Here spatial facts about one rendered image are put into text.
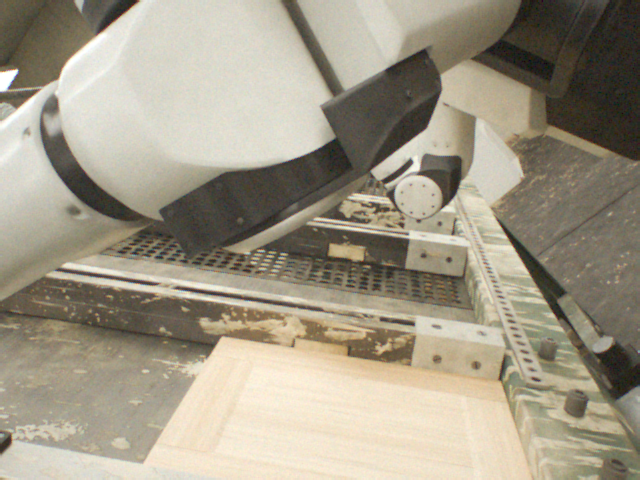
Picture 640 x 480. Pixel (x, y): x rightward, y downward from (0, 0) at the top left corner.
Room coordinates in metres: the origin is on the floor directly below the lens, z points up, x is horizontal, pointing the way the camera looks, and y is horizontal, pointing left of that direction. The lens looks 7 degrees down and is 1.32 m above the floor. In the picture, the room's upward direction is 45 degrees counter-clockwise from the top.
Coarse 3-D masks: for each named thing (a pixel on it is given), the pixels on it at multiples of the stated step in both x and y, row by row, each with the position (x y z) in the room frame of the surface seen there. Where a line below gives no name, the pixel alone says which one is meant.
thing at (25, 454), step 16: (16, 448) 0.57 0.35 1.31; (32, 448) 0.57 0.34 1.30; (48, 448) 0.58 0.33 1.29; (0, 464) 0.55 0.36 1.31; (16, 464) 0.55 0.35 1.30; (32, 464) 0.55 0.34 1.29; (48, 464) 0.55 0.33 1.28; (64, 464) 0.55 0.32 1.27; (80, 464) 0.56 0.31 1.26; (96, 464) 0.56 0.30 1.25; (112, 464) 0.56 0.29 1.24; (128, 464) 0.56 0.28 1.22; (144, 464) 0.56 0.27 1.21
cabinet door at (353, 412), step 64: (192, 384) 0.74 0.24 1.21; (256, 384) 0.75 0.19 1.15; (320, 384) 0.76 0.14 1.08; (384, 384) 0.76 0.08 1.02; (448, 384) 0.77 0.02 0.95; (192, 448) 0.62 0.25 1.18; (256, 448) 0.63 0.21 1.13; (320, 448) 0.63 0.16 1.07; (384, 448) 0.64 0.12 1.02; (448, 448) 0.64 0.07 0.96; (512, 448) 0.64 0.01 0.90
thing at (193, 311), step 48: (48, 288) 0.91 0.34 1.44; (96, 288) 0.89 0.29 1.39; (144, 288) 0.88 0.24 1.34; (192, 288) 0.90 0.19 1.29; (192, 336) 0.88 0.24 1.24; (240, 336) 0.86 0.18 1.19; (288, 336) 0.84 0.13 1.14; (336, 336) 0.83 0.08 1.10; (384, 336) 0.81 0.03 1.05; (432, 336) 0.80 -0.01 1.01; (480, 336) 0.80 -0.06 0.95
